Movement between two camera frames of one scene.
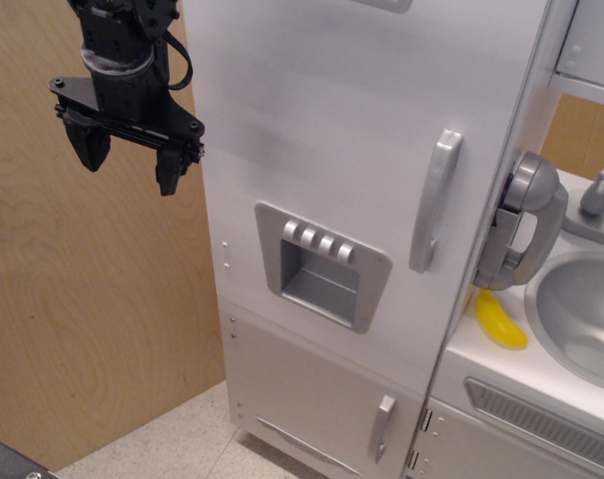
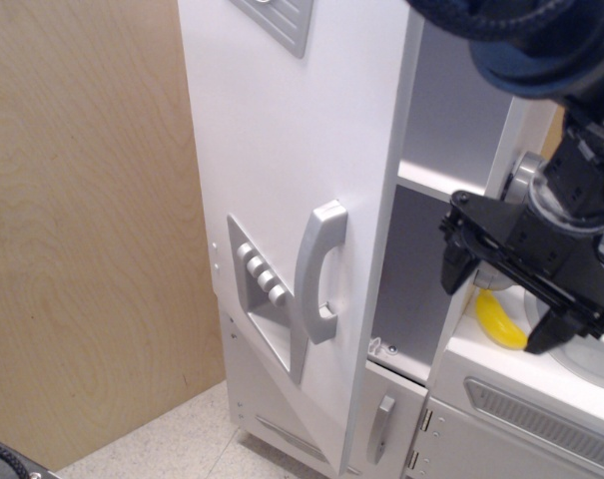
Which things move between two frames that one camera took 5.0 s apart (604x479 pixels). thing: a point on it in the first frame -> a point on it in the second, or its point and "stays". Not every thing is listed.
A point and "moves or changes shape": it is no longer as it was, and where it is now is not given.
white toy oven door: [456, 441] stays
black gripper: [137, 106] -> [575, 272]
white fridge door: [356, 154] moves or changes shape
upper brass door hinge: [426, 418] stays
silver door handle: [438, 179] -> [324, 233]
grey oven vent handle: [579, 436] stays
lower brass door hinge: [413, 460] stays
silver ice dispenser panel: [320, 270] -> [269, 300]
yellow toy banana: [497, 321] stays
